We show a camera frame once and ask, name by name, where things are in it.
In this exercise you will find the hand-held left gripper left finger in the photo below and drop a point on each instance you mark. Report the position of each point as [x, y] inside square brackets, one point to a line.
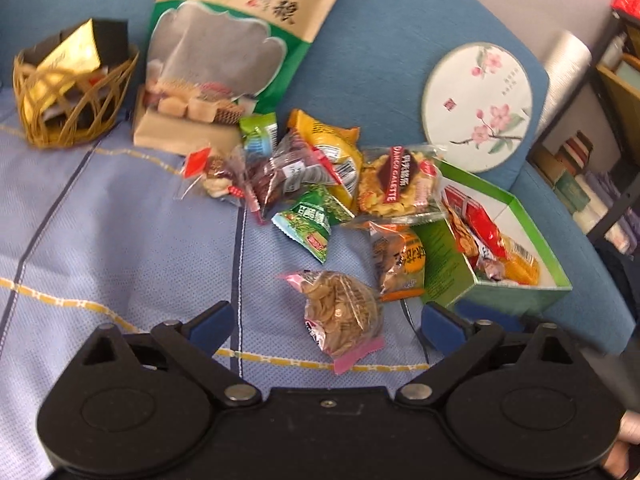
[215, 327]

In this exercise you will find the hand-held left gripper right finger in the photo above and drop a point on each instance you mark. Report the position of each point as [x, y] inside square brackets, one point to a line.
[442, 327]

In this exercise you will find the green cardboard box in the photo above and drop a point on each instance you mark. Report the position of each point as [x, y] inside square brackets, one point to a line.
[445, 260]

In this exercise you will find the orange nut packet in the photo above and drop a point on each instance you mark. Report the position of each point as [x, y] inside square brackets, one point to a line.
[400, 265]

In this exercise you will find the yellow soft bread packet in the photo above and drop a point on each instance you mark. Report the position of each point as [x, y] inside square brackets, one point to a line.
[522, 266]

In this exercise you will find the pink edged biscuit packet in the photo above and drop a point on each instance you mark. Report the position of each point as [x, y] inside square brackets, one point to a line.
[340, 315]

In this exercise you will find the red chip packet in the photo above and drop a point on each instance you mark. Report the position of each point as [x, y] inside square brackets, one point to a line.
[481, 220]

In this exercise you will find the green candy packet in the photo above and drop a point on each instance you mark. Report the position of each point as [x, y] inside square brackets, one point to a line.
[310, 215]

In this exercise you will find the clear mixed nut packet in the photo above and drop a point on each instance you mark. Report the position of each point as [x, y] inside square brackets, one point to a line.
[217, 180]

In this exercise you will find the clear galette cracker packet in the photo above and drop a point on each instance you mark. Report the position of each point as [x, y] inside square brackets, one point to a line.
[395, 185]

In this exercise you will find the dark red date packet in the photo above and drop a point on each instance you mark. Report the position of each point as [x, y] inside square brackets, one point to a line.
[285, 175]

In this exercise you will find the yellow snack packet white label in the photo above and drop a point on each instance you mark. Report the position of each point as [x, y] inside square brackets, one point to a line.
[332, 152]

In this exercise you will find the light blue striped blanket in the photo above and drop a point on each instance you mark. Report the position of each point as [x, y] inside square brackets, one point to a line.
[125, 240]

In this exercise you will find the small green blue packet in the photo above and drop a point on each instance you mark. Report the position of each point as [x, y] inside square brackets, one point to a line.
[258, 135]

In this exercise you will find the striped vase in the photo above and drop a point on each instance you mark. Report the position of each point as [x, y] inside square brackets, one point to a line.
[576, 149]

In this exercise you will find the round floral paper fan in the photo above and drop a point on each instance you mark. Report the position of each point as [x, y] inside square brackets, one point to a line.
[477, 105]

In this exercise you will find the black metal shelf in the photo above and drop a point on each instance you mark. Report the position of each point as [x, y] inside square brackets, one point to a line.
[612, 160]

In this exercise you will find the woven wicker basket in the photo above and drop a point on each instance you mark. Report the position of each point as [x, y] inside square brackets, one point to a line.
[75, 110]

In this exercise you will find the large beige green grain pouch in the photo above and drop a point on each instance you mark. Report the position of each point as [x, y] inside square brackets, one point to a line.
[220, 60]

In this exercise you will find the blue sofa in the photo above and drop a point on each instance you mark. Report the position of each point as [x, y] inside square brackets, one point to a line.
[380, 60]

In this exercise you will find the silver foil roll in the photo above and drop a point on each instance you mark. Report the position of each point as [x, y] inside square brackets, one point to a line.
[567, 75]

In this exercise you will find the gold foil packet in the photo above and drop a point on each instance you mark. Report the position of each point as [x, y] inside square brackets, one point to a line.
[70, 57]

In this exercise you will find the small black box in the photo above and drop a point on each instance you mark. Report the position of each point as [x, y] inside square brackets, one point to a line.
[112, 37]

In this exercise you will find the wooden frame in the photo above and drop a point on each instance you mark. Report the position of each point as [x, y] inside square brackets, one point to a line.
[620, 90]

